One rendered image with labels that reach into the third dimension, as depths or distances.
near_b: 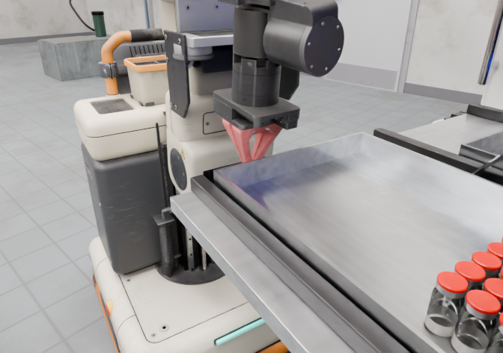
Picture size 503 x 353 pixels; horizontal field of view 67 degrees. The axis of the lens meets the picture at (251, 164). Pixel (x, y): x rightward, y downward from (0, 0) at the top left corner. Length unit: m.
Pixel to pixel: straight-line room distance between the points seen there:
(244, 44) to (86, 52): 5.35
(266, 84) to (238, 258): 0.19
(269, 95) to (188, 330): 0.81
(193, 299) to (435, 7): 4.05
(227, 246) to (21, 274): 1.63
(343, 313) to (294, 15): 0.26
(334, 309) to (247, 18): 0.29
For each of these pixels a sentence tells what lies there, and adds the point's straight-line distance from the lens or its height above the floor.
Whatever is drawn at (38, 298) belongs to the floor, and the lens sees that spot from 1.82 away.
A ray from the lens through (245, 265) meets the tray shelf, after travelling 0.38.
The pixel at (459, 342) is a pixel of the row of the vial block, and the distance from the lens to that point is 0.33.
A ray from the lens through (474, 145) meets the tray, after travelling 0.65.
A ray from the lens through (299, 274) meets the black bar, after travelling 0.34.
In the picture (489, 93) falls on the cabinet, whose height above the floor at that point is 0.85.
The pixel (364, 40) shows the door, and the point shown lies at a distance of 4.97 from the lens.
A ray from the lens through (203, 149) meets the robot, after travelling 0.85.
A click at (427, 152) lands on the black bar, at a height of 0.89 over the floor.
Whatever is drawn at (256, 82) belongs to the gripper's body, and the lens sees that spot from 0.44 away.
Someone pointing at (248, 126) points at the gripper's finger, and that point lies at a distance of 0.45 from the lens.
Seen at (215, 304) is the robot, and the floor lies 0.28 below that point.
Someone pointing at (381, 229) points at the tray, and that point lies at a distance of 0.44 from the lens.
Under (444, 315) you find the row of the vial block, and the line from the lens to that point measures 0.33.
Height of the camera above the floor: 1.12
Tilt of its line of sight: 25 degrees down
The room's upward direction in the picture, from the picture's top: straight up
